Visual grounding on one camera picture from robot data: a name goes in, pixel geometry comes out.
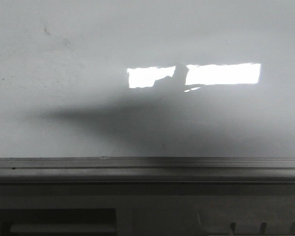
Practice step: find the white whiteboard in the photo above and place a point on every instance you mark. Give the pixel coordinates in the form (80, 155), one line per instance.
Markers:
(147, 78)

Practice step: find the grey whiteboard frame rail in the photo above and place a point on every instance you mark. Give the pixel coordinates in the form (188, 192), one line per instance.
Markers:
(147, 169)

